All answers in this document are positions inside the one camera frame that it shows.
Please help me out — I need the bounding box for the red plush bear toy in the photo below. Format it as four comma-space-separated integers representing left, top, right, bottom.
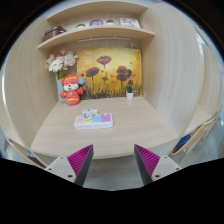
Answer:
60, 74, 85, 106

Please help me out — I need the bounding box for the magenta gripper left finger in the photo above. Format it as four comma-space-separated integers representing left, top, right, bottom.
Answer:
45, 145, 94, 186

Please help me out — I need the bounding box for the white charger plug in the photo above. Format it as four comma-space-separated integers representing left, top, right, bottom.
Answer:
82, 108, 97, 120

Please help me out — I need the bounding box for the wooden chair with blue seat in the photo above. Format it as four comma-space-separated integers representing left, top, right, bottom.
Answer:
171, 117, 215, 155

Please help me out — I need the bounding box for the yellow poppy flower painting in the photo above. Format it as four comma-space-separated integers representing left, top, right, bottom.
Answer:
77, 48, 142, 99

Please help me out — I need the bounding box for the white pastel power strip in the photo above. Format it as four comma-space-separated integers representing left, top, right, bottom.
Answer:
74, 113, 113, 130

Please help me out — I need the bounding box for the wooden wall shelf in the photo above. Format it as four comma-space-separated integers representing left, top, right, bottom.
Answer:
38, 25, 155, 49

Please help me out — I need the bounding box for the light blue vase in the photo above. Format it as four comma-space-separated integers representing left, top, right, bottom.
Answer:
56, 76, 65, 103

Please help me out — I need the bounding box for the pink white flower bouquet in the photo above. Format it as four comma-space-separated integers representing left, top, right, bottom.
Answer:
46, 48, 78, 80

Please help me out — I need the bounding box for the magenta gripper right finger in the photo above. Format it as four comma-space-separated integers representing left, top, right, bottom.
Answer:
134, 144, 181, 185

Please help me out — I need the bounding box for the white framed sign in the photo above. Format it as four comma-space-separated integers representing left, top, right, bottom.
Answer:
120, 18, 140, 28

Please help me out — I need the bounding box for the small potted plant white pot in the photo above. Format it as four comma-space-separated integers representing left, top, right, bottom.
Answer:
126, 84, 134, 100

